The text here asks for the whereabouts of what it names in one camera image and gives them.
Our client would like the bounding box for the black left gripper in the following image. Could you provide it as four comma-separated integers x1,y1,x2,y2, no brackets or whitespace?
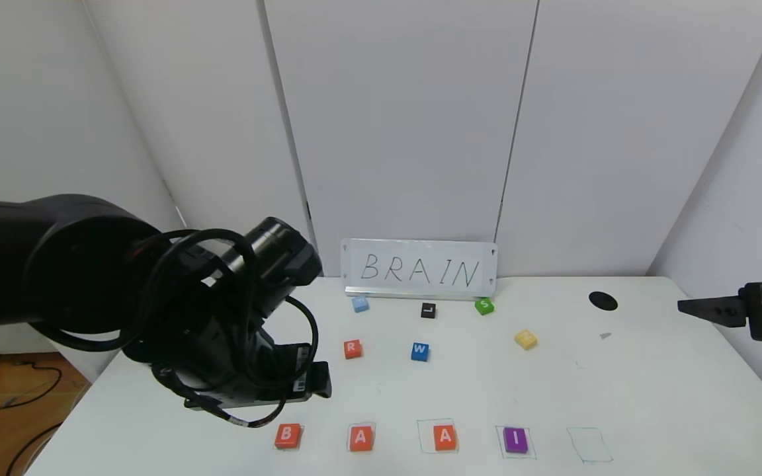
189,327,332,408

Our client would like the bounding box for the orange B letter block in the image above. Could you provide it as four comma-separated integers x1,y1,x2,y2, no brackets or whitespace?
274,424,302,451

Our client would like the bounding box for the white BRAIN sign board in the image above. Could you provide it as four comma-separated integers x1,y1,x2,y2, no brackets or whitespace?
341,239,499,299

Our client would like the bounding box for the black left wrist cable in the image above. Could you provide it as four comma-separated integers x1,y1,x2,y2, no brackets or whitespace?
126,228,320,428

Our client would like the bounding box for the thin black floor cable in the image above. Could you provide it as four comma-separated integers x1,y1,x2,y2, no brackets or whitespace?
0,340,64,412

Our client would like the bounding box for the curved black floor cable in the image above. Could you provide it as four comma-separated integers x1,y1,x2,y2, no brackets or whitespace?
5,423,65,476

